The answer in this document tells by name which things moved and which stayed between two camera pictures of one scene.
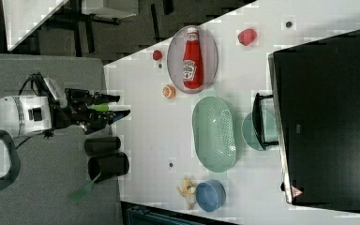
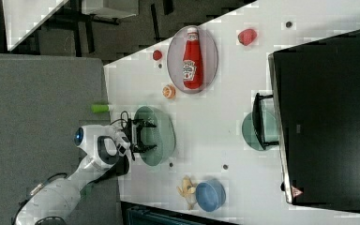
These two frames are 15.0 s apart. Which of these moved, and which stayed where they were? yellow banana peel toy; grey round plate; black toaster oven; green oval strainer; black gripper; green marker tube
Moved: black gripper; green oval strainer
Stayed: yellow banana peel toy; grey round plate; green marker tube; black toaster oven
